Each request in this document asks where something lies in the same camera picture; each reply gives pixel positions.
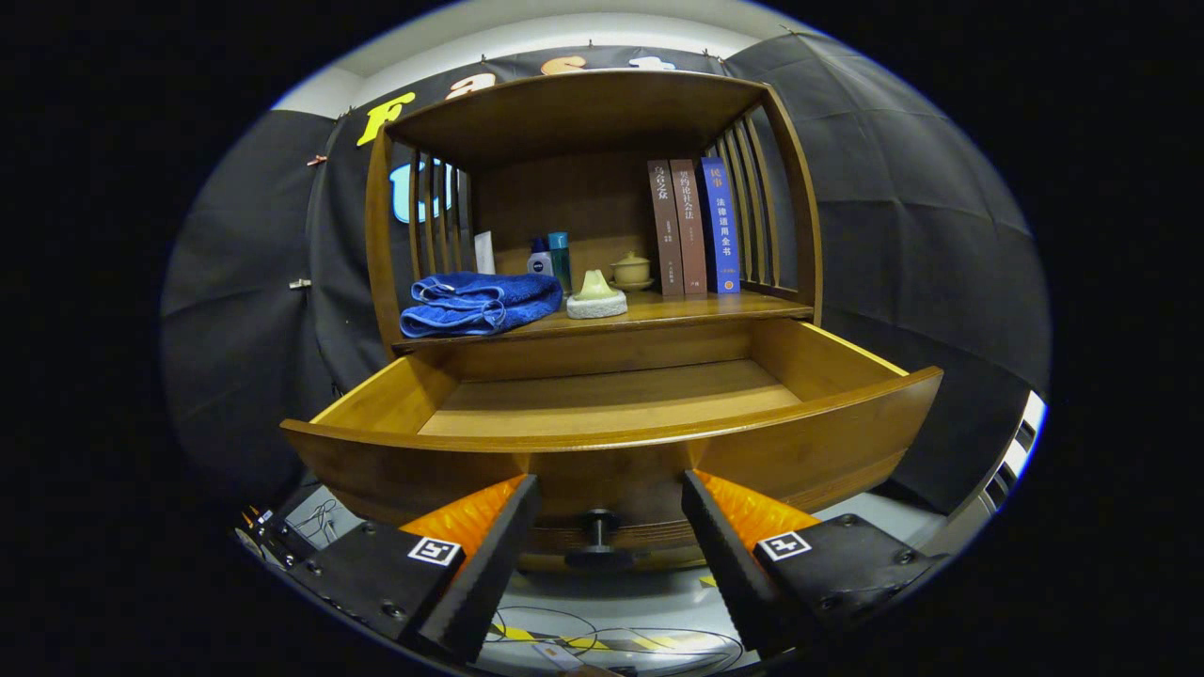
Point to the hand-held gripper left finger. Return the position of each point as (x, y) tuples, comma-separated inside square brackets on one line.
[(494, 574)]

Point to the blue book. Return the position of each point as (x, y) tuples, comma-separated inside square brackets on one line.
[(720, 226)]

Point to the blue folded towel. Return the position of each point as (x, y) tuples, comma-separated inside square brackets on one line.
[(470, 301)]

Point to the white and blue bottle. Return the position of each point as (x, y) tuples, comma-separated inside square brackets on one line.
[(539, 263)]

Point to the white card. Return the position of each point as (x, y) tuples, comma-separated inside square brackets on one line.
[(484, 254)]

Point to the beige lidded teacup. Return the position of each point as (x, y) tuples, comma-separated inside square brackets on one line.
[(631, 271)]

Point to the wooden drawer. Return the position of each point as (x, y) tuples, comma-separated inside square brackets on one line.
[(611, 395)]

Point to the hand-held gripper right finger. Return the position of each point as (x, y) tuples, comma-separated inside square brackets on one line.
[(729, 574)]

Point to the dark brown book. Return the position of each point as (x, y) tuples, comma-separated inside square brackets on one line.
[(665, 235)]

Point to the wooden cabinet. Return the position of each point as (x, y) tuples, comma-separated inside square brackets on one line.
[(583, 202)]

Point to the teal bottle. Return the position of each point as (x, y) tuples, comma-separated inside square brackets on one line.
[(560, 259)]

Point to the wooden countertop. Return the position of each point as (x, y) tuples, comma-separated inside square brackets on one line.
[(677, 308)]

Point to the reddish brown book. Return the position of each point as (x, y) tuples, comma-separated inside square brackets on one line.
[(689, 235)]

